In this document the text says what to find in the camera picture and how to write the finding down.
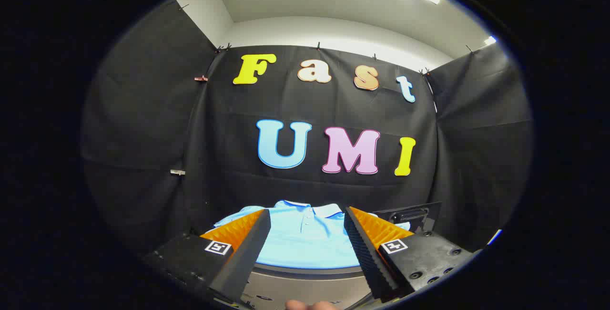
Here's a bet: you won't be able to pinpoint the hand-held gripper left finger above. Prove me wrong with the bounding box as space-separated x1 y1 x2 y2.
142 208 272 309

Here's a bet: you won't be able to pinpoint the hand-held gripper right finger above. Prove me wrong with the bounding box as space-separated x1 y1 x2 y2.
343 206 473 301

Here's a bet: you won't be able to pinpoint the light blue polo shirt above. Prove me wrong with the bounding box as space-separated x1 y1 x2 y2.
213 199 411 270

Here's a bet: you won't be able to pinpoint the black backdrop cloth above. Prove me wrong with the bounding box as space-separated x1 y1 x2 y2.
81 0 533 258

